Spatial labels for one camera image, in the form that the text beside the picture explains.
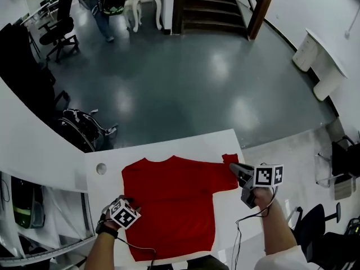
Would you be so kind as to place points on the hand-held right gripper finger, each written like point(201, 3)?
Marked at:
point(243, 179)
point(242, 167)

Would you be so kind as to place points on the white office desk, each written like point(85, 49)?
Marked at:
point(36, 14)

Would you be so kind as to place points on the brown wooden newel post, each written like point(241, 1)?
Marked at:
point(261, 10)

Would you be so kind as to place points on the red shirt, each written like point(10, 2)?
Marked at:
point(168, 201)

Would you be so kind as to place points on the white metal shelf rack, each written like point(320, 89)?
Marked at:
point(56, 249)

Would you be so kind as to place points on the person's left forearm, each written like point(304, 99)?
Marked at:
point(101, 252)

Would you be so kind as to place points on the person's right forearm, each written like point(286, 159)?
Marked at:
point(277, 226)

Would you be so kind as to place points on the black wristwatch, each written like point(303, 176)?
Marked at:
point(107, 229)

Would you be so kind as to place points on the white curved console table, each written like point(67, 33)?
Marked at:
point(323, 60)

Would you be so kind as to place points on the dark wooden staircase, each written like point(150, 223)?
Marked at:
point(211, 10)

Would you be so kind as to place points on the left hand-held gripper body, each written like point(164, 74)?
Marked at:
point(123, 214)

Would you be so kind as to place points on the black chrome-frame visitor chair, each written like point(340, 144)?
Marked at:
point(341, 162)

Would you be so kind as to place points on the black swivel office chair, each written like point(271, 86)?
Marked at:
point(312, 226)

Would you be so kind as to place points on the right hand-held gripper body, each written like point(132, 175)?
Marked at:
point(267, 176)

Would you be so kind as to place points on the black office chair with headrest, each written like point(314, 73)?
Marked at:
point(60, 21)

